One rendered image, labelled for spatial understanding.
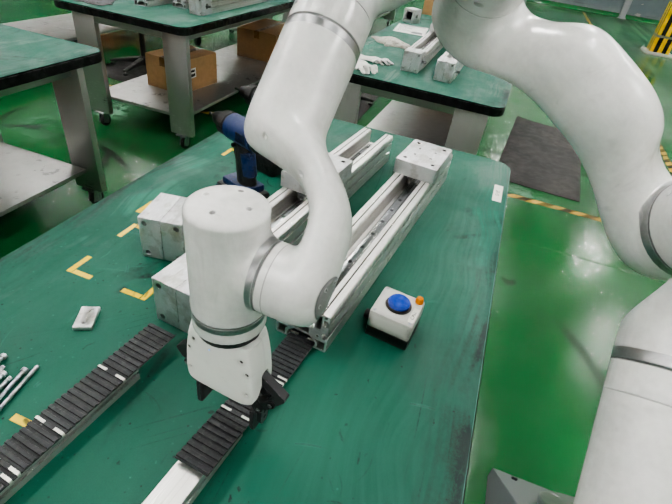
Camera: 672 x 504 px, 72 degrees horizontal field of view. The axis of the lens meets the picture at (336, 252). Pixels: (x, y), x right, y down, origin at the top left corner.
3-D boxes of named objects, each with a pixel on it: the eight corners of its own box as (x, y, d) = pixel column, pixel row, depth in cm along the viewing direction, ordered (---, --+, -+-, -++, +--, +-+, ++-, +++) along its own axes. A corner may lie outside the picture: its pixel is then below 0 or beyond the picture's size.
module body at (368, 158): (234, 310, 85) (234, 275, 80) (191, 290, 88) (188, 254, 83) (388, 161, 145) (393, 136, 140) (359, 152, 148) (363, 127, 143)
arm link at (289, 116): (420, 88, 53) (324, 337, 49) (297, 57, 57) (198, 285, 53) (419, 36, 45) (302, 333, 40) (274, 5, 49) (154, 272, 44)
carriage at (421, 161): (430, 194, 119) (436, 170, 115) (390, 181, 122) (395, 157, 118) (446, 171, 131) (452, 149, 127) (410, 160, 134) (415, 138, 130)
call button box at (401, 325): (404, 351, 82) (412, 326, 79) (355, 329, 85) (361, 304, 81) (418, 324, 88) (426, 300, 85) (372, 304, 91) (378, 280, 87)
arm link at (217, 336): (170, 308, 50) (173, 327, 52) (238, 341, 47) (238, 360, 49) (219, 268, 56) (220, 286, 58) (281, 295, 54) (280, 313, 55)
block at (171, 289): (214, 347, 78) (212, 306, 72) (157, 318, 82) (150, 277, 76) (245, 315, 85) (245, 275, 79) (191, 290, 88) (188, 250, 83)
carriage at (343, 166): (320, 211, 106) (323, 185, 102) (279, 196, 109) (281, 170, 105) (349, 184, 118) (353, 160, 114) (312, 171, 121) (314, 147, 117)
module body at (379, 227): (325, 353, 80) (330, 318, 75) (276, 329, 83) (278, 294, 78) (445, 180, 140) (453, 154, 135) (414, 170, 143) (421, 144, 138)
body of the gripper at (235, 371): (171, 317, 52) (179, 380, 58) (247, 355, 49) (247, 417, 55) (214, 281, 57) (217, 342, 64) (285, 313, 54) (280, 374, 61)
